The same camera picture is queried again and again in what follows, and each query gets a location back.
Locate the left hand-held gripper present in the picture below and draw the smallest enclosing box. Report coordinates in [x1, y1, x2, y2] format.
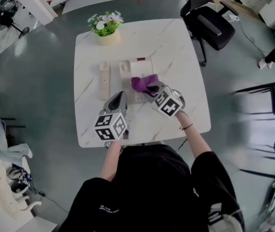
[94, 90, 130, 142]

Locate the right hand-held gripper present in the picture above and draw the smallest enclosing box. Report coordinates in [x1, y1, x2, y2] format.
[145, 80, 186, 118]

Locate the purple cloth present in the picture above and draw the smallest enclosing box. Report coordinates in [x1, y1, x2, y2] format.
[130, 73, 160, 97]

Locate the beige desk telephone base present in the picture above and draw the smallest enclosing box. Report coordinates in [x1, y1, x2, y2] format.
[118, 57, 155, 104]

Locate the person's left forearm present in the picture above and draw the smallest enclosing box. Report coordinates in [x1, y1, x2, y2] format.
[100, 139, 123, 182]

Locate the person's right forearm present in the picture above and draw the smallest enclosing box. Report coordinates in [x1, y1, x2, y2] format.
[175, 110, 212, 164]

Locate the beige telephone handset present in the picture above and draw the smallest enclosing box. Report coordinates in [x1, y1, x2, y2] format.
[99, 61, 111, 101]

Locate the person's black t-shirt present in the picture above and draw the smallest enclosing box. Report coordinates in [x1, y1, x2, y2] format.
[58, 144, 246, 232]

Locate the black office chair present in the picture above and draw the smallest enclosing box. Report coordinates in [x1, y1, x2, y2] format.
[180, 0, 239, 67]

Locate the potted flower plant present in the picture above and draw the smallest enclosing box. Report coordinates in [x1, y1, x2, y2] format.
[87, 11, 124, 46]

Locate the black white headset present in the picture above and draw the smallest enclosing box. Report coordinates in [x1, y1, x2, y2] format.
[8, 167, 33, 194]

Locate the white side table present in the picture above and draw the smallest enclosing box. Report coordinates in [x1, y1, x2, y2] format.
[18, 216, 58, 232]

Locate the black white striped fabric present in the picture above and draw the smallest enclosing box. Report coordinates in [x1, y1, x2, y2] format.
[207, 202, 246, 232]

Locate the black standing fan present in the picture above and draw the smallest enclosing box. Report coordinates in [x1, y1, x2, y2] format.
[0, 1, 30, 40]

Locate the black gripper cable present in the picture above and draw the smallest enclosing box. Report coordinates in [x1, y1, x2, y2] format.
[174, 138, 188, 152]

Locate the black floor cable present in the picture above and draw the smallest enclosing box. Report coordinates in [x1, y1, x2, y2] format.
[29, 185, 70, 214]

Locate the black power strip cable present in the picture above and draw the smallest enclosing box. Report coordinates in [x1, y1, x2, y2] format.
[237, 20, 268, 57]

